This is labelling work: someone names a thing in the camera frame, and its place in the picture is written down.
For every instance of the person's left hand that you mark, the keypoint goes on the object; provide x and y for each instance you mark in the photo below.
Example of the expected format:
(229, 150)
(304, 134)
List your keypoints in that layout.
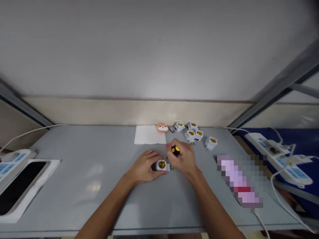
(140, 170)

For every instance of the person's right hand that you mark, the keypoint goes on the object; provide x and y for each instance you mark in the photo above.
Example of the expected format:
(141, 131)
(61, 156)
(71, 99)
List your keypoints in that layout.
(185, 160)

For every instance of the black and yellow screwdriver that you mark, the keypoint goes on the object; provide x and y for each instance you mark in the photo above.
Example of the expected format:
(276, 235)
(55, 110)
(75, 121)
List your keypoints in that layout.
(175, 151)

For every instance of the white lamp socket adapter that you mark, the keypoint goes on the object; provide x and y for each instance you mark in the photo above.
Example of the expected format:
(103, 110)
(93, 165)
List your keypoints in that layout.
(179, 126)
(162, 166)
(192, 126)
(190, 135)
(210, 143)
(199, 135)

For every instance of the white paper napkin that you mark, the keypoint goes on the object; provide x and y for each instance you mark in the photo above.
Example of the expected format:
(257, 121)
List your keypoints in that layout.
(150, 134)

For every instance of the long white power strip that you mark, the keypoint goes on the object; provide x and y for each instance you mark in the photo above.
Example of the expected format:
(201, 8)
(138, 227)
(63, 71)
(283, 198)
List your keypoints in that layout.
(279, 159)

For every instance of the blue table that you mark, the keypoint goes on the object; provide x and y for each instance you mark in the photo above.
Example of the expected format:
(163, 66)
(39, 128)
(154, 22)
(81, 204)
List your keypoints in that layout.
(302, 191)

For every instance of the white and blue power strip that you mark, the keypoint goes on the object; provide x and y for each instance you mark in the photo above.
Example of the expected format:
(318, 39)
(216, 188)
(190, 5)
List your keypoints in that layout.
(11, 161)

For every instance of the grey metal frame post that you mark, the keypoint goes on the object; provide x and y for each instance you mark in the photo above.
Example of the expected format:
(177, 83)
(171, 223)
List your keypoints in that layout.
(23, 104)
(276, 93)

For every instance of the black tablet with white frame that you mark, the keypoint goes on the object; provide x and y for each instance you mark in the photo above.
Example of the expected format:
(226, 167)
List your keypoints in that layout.
(18, 186)

